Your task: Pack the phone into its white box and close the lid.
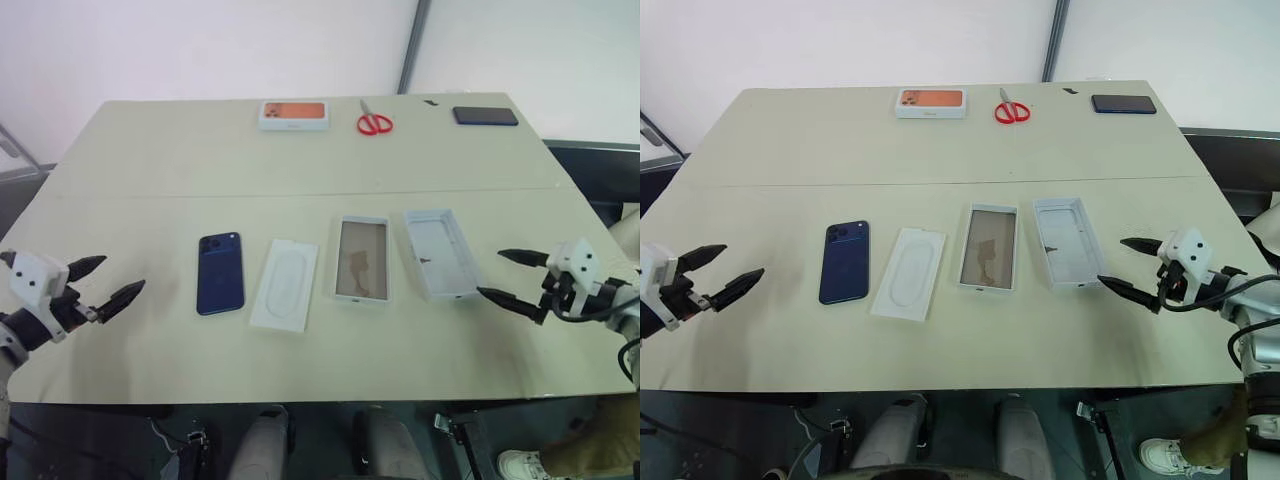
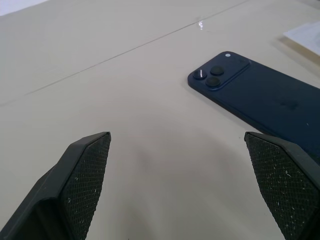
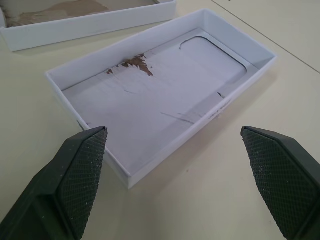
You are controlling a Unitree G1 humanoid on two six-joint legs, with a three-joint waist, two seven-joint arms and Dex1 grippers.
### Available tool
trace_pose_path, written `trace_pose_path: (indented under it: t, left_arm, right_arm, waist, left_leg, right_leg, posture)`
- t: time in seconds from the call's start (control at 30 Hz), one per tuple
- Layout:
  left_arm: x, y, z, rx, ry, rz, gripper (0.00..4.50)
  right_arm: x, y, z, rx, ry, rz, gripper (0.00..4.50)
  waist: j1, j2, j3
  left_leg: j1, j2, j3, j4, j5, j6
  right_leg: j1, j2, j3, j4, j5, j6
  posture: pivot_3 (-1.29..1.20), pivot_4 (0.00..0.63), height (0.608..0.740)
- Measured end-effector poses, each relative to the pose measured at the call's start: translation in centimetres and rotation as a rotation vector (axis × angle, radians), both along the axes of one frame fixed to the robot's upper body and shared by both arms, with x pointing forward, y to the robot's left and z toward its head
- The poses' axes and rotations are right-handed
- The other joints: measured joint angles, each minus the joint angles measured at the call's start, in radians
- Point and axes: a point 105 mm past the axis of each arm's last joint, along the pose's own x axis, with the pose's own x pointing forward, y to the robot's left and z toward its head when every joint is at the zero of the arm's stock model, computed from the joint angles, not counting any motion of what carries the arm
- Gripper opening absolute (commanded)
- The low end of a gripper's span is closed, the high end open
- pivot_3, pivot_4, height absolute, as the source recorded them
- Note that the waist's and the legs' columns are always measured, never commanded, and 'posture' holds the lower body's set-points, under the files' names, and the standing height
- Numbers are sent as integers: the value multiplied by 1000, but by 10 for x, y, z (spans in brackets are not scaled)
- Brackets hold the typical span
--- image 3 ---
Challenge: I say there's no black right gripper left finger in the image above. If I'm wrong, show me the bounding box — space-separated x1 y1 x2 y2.
0 126 109 240

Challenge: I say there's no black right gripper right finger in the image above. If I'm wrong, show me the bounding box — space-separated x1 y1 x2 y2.
240 125 320 240

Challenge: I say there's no white phone box lid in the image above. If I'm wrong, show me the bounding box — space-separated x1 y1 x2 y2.
0 0 177 53

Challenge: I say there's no white box base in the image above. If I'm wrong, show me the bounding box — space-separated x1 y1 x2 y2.
45 7 278 190

